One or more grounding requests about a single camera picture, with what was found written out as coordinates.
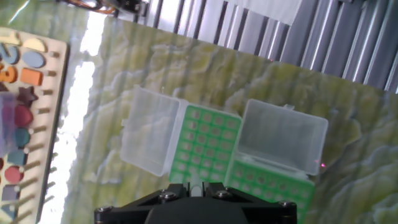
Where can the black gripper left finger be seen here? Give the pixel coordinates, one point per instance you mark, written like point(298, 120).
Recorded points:
point(177, 189)

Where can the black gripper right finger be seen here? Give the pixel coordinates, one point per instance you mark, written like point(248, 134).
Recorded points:
point(217, 189)

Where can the green rack pipette tip box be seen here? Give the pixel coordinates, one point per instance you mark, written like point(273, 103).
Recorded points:
point(280, 133)
point(149, 133)

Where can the green marble pattern mat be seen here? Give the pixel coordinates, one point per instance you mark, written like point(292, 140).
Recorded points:
point(202, 68)

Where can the teal puzzle piece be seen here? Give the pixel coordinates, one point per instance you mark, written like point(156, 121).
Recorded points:
point(21, 137)
point(17, 157)

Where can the red circle puzzle piece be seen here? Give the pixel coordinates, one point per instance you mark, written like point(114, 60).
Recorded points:
point(14, 175)

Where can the purple square puzzle piece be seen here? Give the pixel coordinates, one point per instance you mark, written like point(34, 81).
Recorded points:
point(11, 193)

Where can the navy triangle puzzle piece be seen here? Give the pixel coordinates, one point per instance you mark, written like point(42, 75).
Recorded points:
point(9, 210)

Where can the red heart puzzle piece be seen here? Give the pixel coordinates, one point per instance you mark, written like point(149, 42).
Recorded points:
point(23, 116)

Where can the maroon star puzzle piece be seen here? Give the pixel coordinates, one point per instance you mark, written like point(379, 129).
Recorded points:
point(27, 96)

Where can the wooden shape puzzle board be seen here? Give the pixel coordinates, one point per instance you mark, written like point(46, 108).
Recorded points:
point(49, 63)

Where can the lilac puzzle piece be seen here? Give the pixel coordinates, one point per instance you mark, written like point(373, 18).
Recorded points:
point(7, 124)

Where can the orange square puzzle piece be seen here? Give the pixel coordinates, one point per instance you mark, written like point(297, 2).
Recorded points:
point(31, 76)

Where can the orange tube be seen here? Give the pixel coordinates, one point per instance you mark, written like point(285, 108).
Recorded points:
point(104, 12)

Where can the grey oval puzzle piece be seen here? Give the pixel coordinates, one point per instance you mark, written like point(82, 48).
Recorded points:
point(33, 59)

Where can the orange number puzzle piece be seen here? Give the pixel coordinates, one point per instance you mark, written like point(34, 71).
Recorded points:
point(11, 76)

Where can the yellow semicircle puzzle piece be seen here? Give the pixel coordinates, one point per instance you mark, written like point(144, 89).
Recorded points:
point(35, 46)

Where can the blue number puzzle piece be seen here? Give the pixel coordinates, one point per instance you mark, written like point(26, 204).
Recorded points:
point(12, 57)

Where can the yellow number puzzle piece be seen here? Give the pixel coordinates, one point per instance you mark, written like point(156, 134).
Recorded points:
point(11, 40)

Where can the black corner bracket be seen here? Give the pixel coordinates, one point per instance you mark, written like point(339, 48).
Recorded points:
point(130, 4)

